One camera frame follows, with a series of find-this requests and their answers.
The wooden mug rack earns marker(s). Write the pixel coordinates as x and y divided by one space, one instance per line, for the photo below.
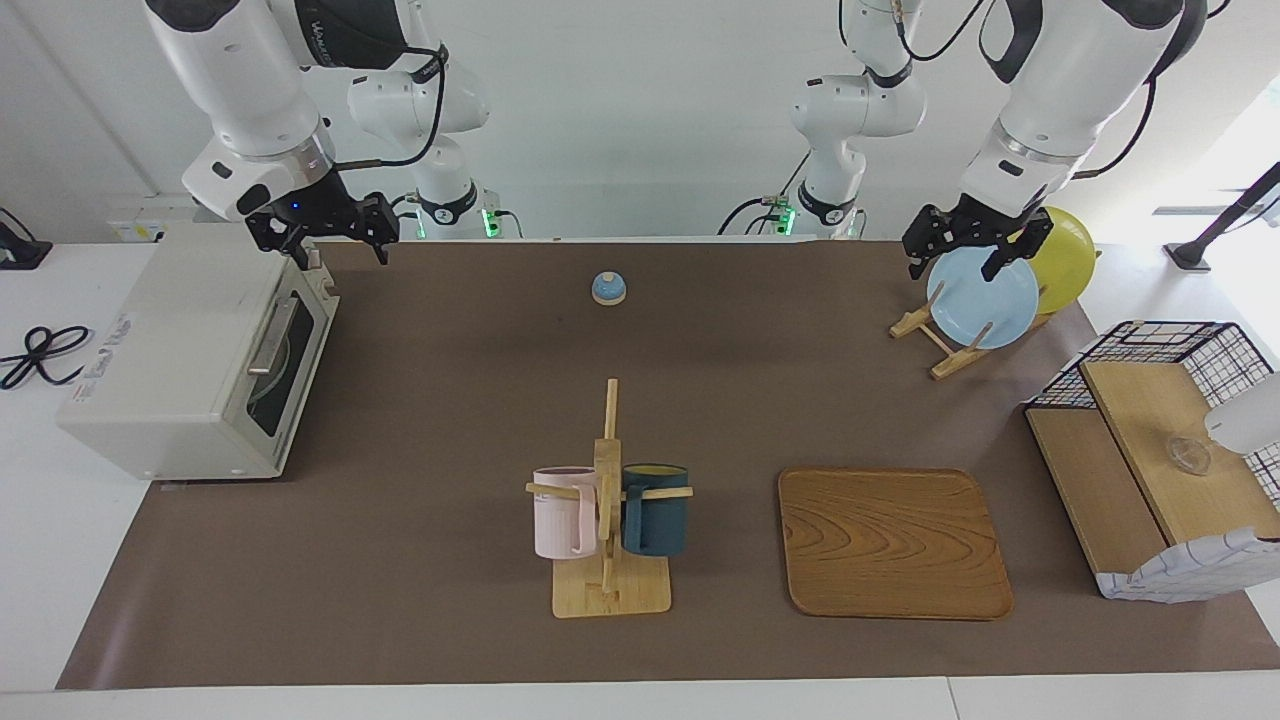
610 595

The wooden serving tray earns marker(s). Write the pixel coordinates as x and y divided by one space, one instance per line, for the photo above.
890 540

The pink mug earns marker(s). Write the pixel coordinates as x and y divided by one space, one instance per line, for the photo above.
560 515

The white grid patterned cloth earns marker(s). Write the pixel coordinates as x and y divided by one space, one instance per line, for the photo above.
1180 575

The brown table mat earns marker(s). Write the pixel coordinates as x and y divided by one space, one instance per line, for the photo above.
700 400

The black clamp stand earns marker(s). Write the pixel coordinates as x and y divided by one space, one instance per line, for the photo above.
20 255

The blurred white round object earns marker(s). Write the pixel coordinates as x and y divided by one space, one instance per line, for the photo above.
1250 415

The beige toaster oven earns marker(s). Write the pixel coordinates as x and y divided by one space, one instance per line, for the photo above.
160 350

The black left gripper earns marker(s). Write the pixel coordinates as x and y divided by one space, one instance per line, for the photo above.
965 225

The small blue call bell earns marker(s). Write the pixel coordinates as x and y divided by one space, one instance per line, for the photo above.
608 290

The white outlet box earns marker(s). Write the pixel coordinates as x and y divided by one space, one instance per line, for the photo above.
150 228

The light blue plate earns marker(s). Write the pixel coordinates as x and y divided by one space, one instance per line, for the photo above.
980 305

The small clear glass dish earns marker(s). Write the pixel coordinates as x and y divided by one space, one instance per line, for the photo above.
1188 455

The wooden plate rack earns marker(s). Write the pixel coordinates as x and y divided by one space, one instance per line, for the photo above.
955 362

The black angled pole stand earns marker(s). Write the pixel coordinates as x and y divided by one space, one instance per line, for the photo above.
1225 220

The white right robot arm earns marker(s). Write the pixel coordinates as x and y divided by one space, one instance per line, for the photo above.
240 80

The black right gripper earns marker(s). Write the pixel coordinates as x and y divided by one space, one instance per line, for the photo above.
325 210

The wooden shelf box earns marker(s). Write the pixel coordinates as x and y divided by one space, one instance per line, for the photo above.
1150 420

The dark teal mug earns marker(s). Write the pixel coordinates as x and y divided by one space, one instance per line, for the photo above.
655 520

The yellow plate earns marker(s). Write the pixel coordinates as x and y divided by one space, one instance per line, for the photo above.
1065 260

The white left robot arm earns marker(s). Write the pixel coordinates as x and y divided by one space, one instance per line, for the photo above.
1060 100

